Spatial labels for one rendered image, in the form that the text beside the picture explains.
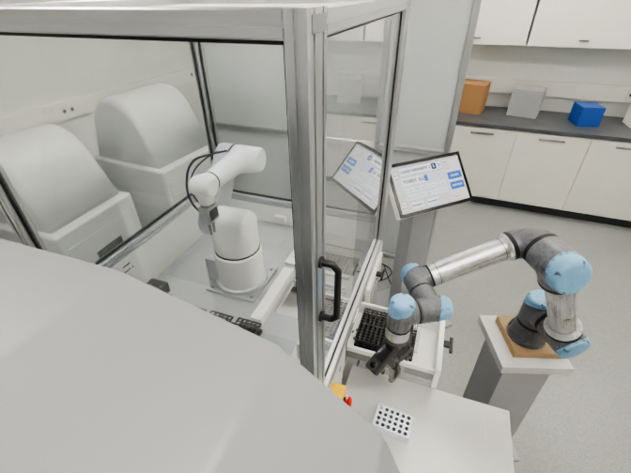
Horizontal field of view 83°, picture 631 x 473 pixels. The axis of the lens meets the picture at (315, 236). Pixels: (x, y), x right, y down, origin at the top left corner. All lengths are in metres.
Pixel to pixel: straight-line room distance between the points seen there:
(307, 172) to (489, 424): 1.17
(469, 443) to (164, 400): 1.24
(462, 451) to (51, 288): 1.29
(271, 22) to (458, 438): 1.32
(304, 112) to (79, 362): 0.43
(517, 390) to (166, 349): 1.73
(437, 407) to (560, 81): 3.89
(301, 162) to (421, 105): 2.17
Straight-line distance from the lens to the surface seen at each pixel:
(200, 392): 0.33
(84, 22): 0.81
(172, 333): 0.36
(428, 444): 1.43
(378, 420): 1.39
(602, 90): 4.81
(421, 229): 2.36
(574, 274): 1.24
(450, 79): 2.69
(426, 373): 1.43
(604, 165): 4.35
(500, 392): 1.93
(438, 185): 2.22
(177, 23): 0.68
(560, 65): 4.74
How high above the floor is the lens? 2.01
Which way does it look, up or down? 35 degrees down
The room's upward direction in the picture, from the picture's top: 1 degrees counter-clockwise
